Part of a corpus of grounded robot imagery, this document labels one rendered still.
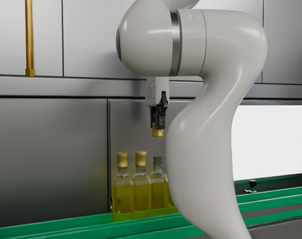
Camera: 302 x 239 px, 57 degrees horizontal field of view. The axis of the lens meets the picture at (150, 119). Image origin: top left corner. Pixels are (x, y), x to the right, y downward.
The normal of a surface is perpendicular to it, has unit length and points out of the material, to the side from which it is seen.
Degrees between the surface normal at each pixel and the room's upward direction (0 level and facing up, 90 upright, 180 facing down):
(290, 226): 90
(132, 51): 113
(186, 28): 79
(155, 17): 62
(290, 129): 90
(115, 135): 90
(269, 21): 90
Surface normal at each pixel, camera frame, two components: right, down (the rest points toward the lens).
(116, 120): 0.34, 0.05
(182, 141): -0.57, -0.14
